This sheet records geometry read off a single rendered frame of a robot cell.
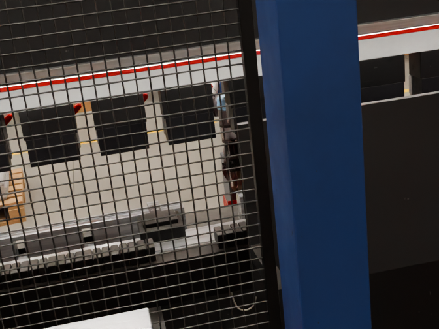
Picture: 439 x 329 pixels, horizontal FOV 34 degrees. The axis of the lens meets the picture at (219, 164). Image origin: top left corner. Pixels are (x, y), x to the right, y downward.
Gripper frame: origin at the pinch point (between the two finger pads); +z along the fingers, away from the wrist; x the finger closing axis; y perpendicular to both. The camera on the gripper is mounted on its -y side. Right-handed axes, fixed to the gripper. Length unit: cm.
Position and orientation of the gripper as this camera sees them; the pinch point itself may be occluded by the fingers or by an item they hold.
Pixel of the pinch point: (236, 189)
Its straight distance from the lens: 262.6
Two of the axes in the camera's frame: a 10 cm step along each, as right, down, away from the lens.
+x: 9.9, -1.4, 0.9
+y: 1.1, 2.2, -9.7
